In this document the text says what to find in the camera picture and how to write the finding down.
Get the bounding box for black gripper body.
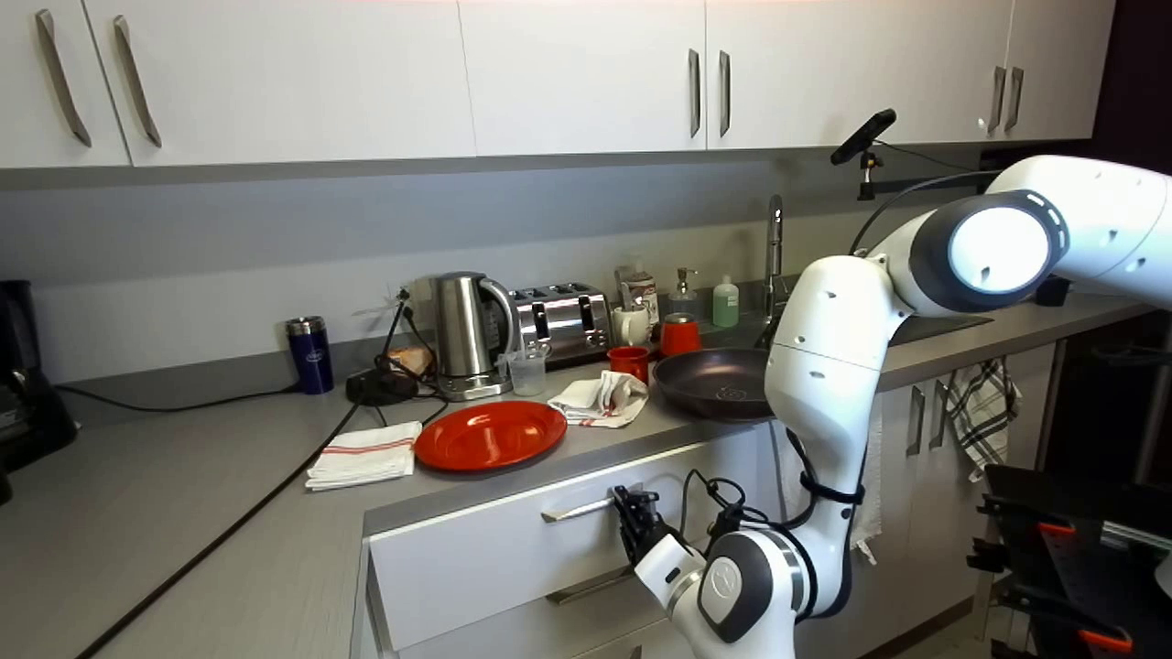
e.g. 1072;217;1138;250
619;506;670;564

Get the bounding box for silver top drawer handle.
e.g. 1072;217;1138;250
537;497;611;523

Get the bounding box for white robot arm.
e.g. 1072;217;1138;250
611;155;1172;659

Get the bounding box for crumpled white cloth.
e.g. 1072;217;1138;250
551;371;647;429

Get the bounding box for red mug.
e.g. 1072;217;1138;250
608;345;647;381

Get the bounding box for black frying pan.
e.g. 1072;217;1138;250
653;345;771;417

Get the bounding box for red plate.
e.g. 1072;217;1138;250
415;404;569;472

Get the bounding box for white mug with cutlery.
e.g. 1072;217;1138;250
611;307;653;345

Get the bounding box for silver four-slot toaster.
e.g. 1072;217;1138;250
512;281;608;365

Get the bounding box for green soap bottle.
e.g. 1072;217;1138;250
712;276;739;331

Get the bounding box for white hanging towel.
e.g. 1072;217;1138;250
771;422;882;575

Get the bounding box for stainless steel kettle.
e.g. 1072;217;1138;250
437;270;517;394

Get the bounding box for silver sink faucet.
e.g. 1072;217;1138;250
766;193;784;317

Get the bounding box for folded white red-striped cloth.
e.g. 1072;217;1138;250
305;422;421;490

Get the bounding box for orange lid black cup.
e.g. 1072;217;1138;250
1033;276;1072;307

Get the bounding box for black coffee machine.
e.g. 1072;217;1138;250
0;281;76;506

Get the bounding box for white upper cabinets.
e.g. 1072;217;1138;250
0;0;1116;167

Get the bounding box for black power cable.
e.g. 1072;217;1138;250
54;378;309;417

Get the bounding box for black camera stand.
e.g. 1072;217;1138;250
833;110;896;202

